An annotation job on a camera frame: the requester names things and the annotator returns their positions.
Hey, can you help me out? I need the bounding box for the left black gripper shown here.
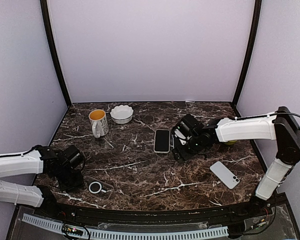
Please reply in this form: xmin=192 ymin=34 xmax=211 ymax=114
xmin=56 ymin=166 xmax=84 ymax=194

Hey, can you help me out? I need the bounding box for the clear white phone case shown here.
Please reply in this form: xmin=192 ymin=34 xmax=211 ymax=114
xmin=153 ymin=128 xmax=171 ymax=154

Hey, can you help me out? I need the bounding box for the black phone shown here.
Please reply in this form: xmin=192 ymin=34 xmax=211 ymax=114
xmin=154 ymin=129 xmax=170 ymax=152

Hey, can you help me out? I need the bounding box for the transparent clear phone case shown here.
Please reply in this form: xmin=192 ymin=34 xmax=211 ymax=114
xmin=83 ymin=175 xmax=114 ymax=198

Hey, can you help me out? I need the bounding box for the light blue phone case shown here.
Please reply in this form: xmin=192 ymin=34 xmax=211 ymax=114
xmin=170 ymin=130 xmax=176 ymax=149

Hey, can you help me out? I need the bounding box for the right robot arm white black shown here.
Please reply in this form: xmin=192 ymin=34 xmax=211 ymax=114
xmin=171 ymin=106 xmax=300 ymax=217

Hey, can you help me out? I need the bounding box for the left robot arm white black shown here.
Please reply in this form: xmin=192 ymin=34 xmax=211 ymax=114
xmin=0 ymin=145 xmax=86 ymax=218

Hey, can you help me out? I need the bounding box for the white phone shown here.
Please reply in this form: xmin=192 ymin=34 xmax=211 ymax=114
xmin=209 ymin=161 xmax=240 ymax=190

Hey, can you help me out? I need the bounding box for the green bowl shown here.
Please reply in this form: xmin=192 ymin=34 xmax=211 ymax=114
xmin=224 ymin=140 xmax=237 ymax=146

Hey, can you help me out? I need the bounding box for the floral white mug yellow inside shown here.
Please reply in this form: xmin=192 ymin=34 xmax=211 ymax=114
xmin=88 ymin=109 xmax=109 ymax=139

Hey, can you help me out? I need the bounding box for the white scalloped bowl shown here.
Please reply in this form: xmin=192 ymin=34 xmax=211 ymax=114
xmin=110 ymin=105 xmax=134 ymax=125

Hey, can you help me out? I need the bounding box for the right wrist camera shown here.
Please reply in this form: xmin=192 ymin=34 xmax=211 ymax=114
xmin=173 ymin=128 xmax=187 ymax=145

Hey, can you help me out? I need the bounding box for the white slotted cable duct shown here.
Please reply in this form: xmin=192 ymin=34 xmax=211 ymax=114
xmin=21 ymin=213 xmax=229 ymax=240

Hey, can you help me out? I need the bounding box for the right black frame post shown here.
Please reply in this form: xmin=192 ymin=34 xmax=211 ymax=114
xmin=231 ymin=0 xmax=262 ymax=108

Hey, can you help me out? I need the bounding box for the black frame post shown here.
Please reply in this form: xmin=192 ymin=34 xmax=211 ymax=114
xmin=231 ymin=0 xmax=262 ymax=108
xmin=39 ymin=0 xmax=72 ymax=108

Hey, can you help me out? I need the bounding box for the left black frame post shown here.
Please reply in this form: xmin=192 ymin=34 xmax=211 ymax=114
xmin=39 ymin=0 xmax=72 ymax=108

